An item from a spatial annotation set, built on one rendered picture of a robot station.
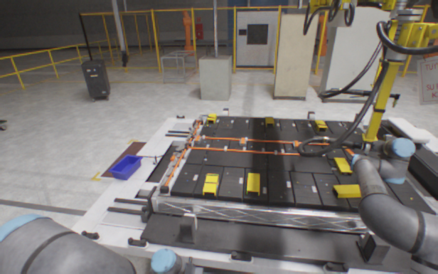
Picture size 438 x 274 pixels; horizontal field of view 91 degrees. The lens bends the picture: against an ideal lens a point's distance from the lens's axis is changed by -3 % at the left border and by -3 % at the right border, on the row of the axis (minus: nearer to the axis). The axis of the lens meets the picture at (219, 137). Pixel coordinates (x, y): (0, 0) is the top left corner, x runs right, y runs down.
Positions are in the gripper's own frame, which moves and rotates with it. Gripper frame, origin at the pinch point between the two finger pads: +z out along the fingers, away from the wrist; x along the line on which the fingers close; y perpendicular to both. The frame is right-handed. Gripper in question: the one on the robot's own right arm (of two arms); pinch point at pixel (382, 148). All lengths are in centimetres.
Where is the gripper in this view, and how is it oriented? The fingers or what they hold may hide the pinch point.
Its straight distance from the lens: 164.4
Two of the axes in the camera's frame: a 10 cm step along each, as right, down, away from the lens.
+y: 9.1, 1.8, -3.7
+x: 1.9, -9.8, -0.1
